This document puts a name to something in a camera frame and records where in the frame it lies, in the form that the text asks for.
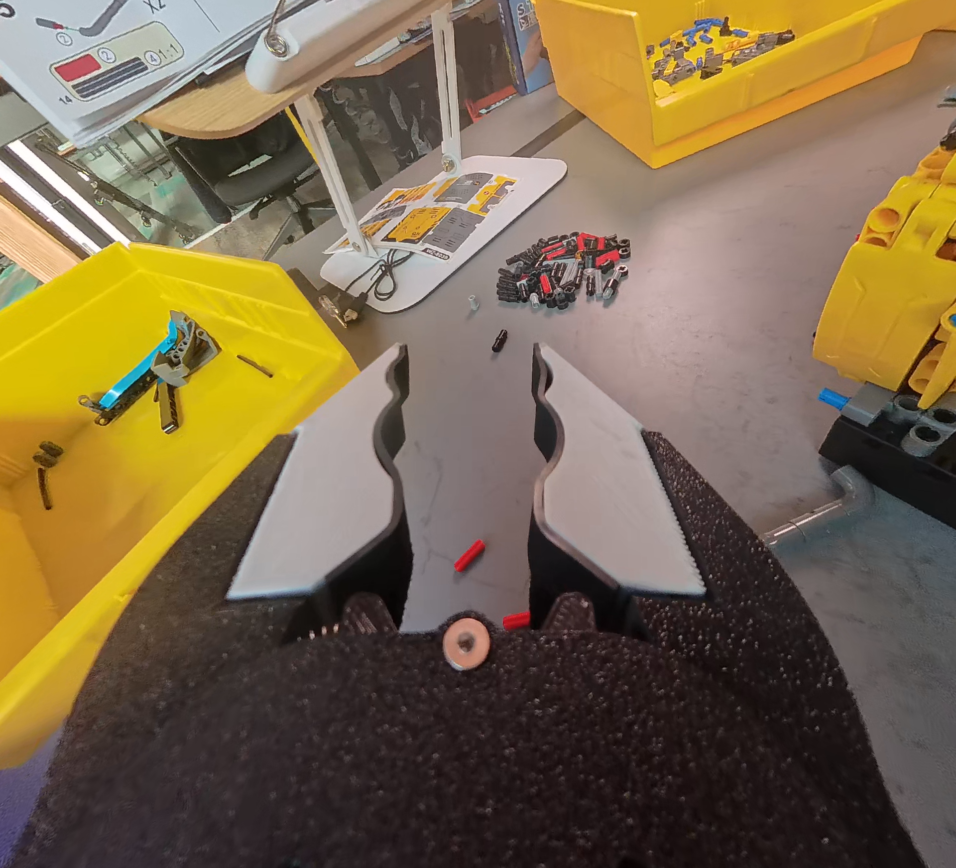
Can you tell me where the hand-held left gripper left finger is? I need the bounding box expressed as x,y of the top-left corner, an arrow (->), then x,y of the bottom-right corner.
226,344 -> 415,632

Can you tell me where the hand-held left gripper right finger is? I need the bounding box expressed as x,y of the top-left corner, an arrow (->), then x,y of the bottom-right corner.
527,343 -> 708,631

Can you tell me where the grey lego handle assembly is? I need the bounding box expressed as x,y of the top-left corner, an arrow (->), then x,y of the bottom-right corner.
760,465 -> 877,549

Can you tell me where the yellow lego vehicle model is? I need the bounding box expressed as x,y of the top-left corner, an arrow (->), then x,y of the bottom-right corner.
812,84 -> 956,534

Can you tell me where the yellow plastic bin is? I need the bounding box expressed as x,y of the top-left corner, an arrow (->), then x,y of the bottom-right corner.
0,241 -> 361,773
526,0 -> 956,172

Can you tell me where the pile of small lego pieces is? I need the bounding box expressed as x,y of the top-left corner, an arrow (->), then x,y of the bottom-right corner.
645,15 -> 798,90

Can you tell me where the short black lego liftarm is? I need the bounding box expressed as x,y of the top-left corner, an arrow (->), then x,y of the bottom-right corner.
152,381 -> 185,434

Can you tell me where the blue and black lego piece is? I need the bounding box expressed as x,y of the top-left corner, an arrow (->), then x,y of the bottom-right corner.
78,311 -> 223,430

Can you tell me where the black lego axle with connector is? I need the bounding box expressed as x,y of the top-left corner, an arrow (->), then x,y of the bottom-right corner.
33,440 -> 66,512

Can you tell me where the lego instruction booklet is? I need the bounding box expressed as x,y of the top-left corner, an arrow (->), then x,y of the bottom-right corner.
0,0 -> 524,146

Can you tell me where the pile of red black pins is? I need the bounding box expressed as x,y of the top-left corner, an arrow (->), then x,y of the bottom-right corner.
496,231 -> 633,312

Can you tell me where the yellow sticker sheet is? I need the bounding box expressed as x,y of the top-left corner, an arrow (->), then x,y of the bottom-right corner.
329,171 -> 519,261

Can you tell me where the black office chair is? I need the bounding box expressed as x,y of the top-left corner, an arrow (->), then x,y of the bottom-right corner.
166,110 -> 339,261

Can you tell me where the red crate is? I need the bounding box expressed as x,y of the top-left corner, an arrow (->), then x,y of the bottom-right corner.
463,87 -> 518,120

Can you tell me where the white and wooden book stand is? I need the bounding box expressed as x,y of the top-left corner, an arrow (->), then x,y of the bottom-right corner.
138,0 -> 570,315

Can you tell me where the black cable plug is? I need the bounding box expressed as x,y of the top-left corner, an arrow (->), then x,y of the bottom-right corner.
317,288 -> 368,329

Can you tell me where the black cable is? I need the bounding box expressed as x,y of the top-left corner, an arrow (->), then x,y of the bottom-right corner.
350,248 -> 417,303

